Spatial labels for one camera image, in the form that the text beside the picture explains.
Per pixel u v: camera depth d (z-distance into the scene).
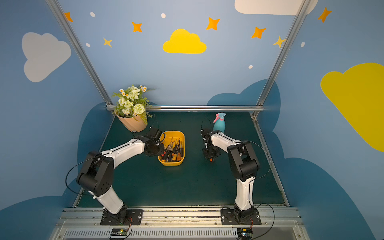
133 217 0.74
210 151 0.85
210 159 0.93
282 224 0.73
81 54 0.85
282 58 0.88
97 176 0.47
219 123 1.02
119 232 0.72
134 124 1.01
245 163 0.52
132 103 0.88
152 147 0.71
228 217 0.74
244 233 0.73
